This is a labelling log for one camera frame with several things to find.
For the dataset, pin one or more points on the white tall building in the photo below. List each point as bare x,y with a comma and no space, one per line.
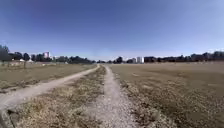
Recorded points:
140,60

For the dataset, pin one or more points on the pale gravel dirt track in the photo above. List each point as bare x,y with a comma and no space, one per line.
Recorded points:
112,100

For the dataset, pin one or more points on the dry grass strip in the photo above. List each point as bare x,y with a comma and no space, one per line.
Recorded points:
66,103

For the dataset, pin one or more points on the dry brown grass field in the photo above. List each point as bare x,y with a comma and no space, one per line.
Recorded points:
173,90

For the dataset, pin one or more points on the pale high-rise building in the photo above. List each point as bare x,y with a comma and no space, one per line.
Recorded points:
46,55

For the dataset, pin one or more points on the row of trees and buildings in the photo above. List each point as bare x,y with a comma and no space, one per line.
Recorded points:
186,58

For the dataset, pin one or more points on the dry grass field with fence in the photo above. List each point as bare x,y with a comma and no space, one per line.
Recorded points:
30,74

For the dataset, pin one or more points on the pale dirt side track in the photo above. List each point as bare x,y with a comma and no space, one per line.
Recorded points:
30,92

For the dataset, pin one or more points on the row of dark trees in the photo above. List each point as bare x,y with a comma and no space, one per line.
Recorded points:
20,56

